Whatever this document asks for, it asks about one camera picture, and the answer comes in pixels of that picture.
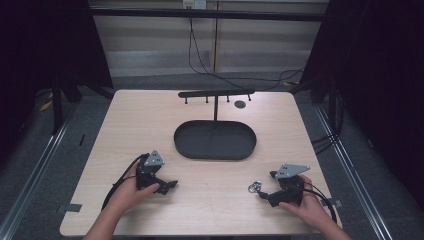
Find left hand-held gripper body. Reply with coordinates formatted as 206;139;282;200
135;149;170;193

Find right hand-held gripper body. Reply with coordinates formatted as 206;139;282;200
266;163;311;208

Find silver key ring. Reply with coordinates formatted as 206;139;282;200
247;180;263;195

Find person's left hand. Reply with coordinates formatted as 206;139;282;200
106;163;161;215

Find person's right hand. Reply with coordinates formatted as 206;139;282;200
279;174;332;231

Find black hook rack with tray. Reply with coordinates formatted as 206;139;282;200
173;88;258;161

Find black metal stand leg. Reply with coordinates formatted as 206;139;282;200
50;78;65;136

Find yellow floor tape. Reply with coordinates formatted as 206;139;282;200
38;92;55;113

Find black curtain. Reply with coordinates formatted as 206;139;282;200
0;0;114;168
299;0;424;214

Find black horizontal bar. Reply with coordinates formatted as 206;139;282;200
89;7;329;23

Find left hand-held gripper black cable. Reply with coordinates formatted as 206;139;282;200
101;152;150;211

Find hand-held gripper black cable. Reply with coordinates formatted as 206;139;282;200
301;181;338;225
101;152;150;211

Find right hand-held gripper black cable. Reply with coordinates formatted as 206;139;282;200
301;181;338;225

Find bundle of black floor cables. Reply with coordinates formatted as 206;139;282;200
310;89;346;155

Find metal floor rail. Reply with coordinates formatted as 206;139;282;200
314;104;396;240
0;109;76;240

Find long black hanging cable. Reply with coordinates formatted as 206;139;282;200
187;6;306;92

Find white wall socket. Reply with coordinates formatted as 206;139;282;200
182;0;208;10

